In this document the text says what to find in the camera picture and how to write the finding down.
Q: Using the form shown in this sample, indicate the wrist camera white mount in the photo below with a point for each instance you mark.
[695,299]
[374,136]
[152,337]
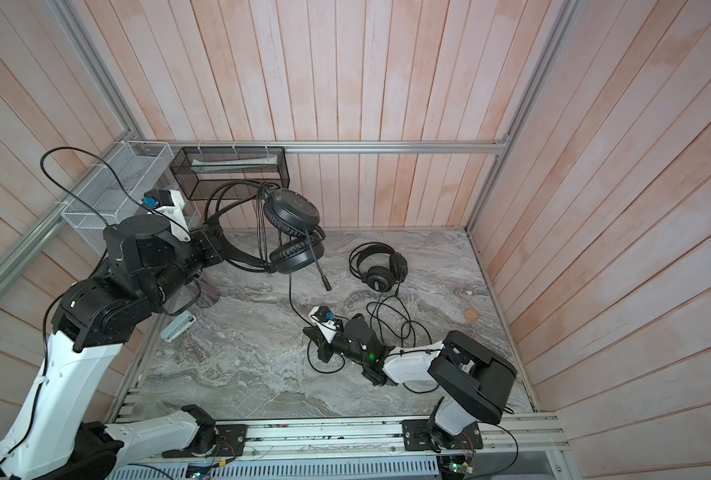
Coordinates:
[171,204]
[326,322]

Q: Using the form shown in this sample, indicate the large black gaming headset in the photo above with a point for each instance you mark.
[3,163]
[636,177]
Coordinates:
[289,235]

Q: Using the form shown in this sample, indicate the white wire mesh wall shelf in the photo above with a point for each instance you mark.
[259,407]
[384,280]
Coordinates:
[113,190]

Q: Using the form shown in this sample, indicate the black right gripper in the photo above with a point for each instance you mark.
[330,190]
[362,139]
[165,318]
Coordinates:
[328,352]

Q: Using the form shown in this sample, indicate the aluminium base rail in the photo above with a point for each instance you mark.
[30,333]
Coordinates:
[522,446]

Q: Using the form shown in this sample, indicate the clear cup of pencils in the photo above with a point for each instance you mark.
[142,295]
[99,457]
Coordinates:
[208,293]

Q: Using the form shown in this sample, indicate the papers in black basket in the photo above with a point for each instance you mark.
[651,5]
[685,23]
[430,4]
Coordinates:
[237,165]

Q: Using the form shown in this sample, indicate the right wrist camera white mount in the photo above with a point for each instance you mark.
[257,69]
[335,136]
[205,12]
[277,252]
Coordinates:
[326,322]

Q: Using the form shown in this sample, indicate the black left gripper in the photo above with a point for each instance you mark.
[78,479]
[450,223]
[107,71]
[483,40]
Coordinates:
[210,237]

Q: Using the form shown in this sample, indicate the small brown round disc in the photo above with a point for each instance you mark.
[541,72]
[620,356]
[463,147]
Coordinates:
[471,316]

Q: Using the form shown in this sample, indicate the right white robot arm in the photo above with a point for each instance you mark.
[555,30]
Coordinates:
[477,381]

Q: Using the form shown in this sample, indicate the small black wired headphones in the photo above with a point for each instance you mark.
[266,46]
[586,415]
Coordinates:
[382,269]

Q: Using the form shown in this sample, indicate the black wire mesh wall basket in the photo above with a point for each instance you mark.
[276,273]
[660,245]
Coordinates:
[199,186]

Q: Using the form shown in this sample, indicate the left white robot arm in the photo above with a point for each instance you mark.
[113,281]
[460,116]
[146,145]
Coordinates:
[49,439]

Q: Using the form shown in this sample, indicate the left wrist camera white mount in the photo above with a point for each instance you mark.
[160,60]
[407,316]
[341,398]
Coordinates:
[171,204]

